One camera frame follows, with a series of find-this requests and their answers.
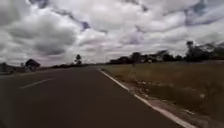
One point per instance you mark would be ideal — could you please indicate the lone slender tree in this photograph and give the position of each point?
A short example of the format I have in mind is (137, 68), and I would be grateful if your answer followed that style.
(78, 59)

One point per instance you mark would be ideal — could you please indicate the row of distant trees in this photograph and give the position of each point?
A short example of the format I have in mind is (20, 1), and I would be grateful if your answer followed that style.
(196, 55)

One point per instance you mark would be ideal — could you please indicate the dark bushy tree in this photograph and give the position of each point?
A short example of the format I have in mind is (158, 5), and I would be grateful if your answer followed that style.
(32, 63)

